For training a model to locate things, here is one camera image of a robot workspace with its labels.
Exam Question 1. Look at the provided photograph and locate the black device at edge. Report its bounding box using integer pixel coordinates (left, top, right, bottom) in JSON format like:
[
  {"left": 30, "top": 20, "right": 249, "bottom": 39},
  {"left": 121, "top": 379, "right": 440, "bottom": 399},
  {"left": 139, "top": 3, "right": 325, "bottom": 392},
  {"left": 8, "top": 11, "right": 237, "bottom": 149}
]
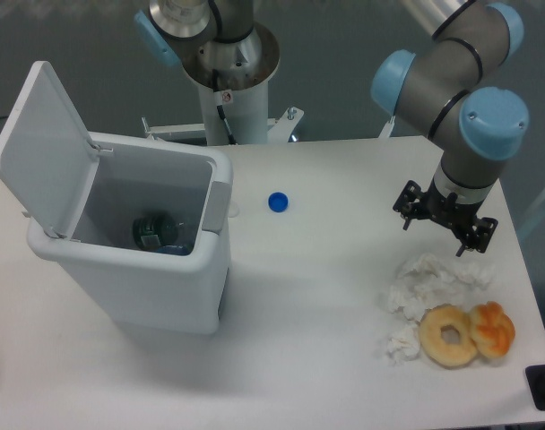
[{"left": 525, "top": 365, "right": 545, "bottom": 411}]

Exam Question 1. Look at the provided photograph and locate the white trash can lid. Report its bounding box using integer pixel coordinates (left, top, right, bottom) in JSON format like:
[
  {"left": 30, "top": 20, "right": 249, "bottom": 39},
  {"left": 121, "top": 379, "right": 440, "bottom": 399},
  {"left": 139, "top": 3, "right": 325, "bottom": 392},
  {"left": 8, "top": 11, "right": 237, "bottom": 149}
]
[{"left": 0, "top": 61, "right": 113, "bottom": 238}]

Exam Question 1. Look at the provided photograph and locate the blue bottle cap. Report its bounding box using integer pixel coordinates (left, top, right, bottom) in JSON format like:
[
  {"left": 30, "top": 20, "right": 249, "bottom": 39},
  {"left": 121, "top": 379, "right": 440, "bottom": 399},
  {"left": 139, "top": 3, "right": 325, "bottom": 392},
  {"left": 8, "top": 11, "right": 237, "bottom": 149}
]
[{"left": 267, "top": 192, "right": 290, "bottom": 213}]

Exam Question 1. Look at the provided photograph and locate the white bracket post right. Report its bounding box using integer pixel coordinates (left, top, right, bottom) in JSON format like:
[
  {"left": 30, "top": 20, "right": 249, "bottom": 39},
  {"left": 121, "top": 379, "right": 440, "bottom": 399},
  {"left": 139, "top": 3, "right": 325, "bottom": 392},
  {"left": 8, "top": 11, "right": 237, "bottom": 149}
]
[{"left": 377, "top": 116, "right": 395, "bottom": 139}]

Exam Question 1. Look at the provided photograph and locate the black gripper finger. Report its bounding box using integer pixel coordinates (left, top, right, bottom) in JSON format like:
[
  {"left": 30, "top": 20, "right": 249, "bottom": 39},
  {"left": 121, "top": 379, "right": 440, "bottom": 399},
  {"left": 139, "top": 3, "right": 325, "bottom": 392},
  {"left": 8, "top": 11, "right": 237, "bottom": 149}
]
[
  {"left": 393, "top": 180, "right": 429, "bottom": 230},
  {"left": 451, "top": 217, "right": 498, "bottom": 257}
]

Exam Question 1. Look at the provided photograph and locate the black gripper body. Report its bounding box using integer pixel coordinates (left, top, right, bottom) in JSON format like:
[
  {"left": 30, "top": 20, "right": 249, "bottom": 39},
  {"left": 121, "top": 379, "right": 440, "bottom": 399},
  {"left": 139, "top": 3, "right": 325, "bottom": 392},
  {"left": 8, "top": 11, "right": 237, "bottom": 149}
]
[{"left": 421, "top": 186, "right": 480, "bottom": 229}]

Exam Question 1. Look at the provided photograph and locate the white trash can body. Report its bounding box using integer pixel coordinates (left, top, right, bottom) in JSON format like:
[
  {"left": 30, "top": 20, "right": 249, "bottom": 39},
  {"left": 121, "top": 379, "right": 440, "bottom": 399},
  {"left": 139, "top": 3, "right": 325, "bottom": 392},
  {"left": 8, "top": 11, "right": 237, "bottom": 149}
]
[{"left": 27, "top": 133, "right": 233, "bottom": 334}]

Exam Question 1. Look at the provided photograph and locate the large crumpled white tissue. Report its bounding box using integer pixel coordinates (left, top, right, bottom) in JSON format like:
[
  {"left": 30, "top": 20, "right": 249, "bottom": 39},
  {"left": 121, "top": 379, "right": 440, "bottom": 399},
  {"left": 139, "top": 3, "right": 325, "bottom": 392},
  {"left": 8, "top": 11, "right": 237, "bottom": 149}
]
[{"left": 384, "top": 253, "right": 497, "bottom": 323}]

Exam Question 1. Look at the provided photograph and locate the green plastic bottle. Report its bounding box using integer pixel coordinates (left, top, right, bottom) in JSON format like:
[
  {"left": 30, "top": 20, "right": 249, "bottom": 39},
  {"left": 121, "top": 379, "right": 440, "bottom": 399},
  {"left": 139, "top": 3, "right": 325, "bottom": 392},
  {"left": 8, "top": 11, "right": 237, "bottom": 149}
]
[{"left": 132, "top": 211, "right": 195, "bottom": 256}]

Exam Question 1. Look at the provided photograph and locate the black cable on pedestal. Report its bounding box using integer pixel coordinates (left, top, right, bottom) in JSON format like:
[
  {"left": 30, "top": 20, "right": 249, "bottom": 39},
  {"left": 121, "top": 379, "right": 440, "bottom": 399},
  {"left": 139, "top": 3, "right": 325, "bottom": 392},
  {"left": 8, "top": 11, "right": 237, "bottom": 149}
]
[{"left": 211, "top": 69, "right": 238, "bottom": 145}]

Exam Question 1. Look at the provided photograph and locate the orange glazed twisted bun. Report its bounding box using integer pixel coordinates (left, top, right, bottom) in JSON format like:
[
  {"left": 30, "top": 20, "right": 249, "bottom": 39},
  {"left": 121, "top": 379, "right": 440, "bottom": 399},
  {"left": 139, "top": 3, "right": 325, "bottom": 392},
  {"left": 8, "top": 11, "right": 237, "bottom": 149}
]
[{"left": 469, "top": 301, "right": 515, "bottom": 359}]

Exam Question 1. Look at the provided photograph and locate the small crumpled white tissue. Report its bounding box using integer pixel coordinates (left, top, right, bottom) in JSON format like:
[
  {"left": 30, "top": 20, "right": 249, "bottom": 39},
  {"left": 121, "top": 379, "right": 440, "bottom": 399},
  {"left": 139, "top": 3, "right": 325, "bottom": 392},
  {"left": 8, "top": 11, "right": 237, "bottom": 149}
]
[{"left": 385, "top": 323, "right": 420, "bottom": 366}]

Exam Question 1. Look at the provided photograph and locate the plain ring donut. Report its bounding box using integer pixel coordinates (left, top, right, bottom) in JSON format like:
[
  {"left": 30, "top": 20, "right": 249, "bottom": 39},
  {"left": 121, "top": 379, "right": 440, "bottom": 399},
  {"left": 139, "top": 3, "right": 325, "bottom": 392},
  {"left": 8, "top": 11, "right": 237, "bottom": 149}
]
[{"left": 419, "top": 305, "right": 478, "bottom": 368}]

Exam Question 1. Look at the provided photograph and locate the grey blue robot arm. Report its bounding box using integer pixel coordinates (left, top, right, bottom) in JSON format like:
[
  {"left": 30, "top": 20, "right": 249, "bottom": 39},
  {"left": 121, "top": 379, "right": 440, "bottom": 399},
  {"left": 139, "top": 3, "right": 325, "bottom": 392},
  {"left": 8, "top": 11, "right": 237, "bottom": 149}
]
[{"left": 370, "top": 1, "right": 530, "bottom": 253}]

